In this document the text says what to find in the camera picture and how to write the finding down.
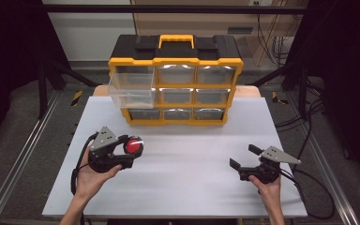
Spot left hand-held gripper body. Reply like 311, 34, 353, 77
86, 126, 129, 174

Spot yellow black hazard tape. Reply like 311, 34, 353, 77
271, 91, 291, 106
70, 90, 84, 108

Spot black metal stand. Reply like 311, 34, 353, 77
37, 58, 101, 120
248, 61, 311, 120

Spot person's right hand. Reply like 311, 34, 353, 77
247, 157, 282, 204

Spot set of clear drawers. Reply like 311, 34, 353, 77
127, 64, 237, 122

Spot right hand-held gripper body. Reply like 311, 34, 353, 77
238, 145, 303, 185

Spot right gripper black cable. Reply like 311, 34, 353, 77
277, 168, 338, 220

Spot aluminium rail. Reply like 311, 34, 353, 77
0, 89, 62, 225
283, 91, 360, 225

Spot black floor cables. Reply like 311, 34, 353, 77
274, 77, 326, 163

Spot clear plastic drawer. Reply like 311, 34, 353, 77
107, 65, 158, 110

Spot hanging cables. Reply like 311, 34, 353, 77
255, 13, 295, 68

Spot black horizontal bar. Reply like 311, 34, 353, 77
41, 4, 308, 14

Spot light wooden board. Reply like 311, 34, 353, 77
93, 84, 263, 98

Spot yellow black organizer cabinet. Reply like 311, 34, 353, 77
107, 33, 245, 128

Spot black curtain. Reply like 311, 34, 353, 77
289, 0, 360, 184
0, 0, 73, 155

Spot person's left hand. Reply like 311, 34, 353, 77
74, 145, 124, 202

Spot round red tin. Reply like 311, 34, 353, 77
123, 135, 145, 156

